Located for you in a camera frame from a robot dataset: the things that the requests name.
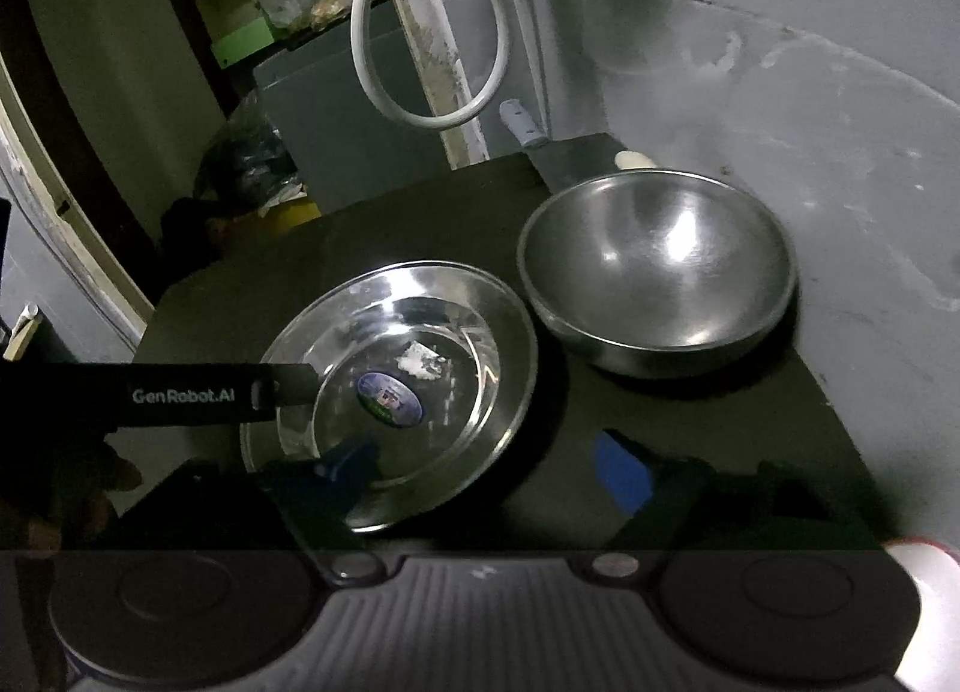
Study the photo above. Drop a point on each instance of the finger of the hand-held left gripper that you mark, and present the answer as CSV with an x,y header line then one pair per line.
x,y
292,388

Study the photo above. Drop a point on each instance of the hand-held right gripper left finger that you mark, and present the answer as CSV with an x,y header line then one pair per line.
x,y
349,458

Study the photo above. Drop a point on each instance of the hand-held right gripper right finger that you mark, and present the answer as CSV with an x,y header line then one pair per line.
x,y
621,474

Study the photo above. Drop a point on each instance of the steel plate with blue sticker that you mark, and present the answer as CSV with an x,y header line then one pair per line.
x,y
450,332

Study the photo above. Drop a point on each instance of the steel bowl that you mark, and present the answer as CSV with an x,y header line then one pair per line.
x,y
652,272

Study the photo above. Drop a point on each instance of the white plate with red rim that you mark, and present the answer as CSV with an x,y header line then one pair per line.
x,y
934,587

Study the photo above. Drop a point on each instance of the person's left hand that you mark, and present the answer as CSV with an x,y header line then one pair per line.
x,y
71,486

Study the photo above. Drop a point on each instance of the yellow container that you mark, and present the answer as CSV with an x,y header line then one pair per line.
x,y
289,216

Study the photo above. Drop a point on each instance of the black plastic bag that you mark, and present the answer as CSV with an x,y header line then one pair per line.
x,y
244,152

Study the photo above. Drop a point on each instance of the grey cabinet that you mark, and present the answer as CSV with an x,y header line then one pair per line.
x,y
337,122

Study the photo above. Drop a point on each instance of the green box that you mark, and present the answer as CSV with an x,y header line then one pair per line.
x,y
240,39

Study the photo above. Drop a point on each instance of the white painted post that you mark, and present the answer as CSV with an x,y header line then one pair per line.
x,y
431,24

